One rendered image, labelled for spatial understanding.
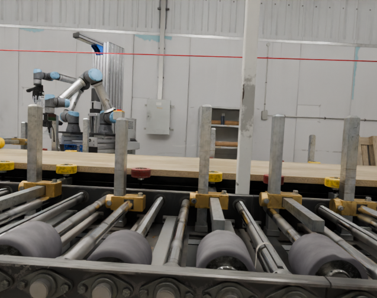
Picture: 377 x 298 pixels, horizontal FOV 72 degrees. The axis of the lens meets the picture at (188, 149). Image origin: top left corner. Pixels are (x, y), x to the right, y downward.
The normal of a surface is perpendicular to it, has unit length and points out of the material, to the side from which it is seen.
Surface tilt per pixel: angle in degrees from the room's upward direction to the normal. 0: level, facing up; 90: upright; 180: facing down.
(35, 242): 49
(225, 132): 90
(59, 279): 90
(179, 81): 90
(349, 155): 90
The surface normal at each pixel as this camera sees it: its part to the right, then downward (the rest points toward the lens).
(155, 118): 0.03, 0.05
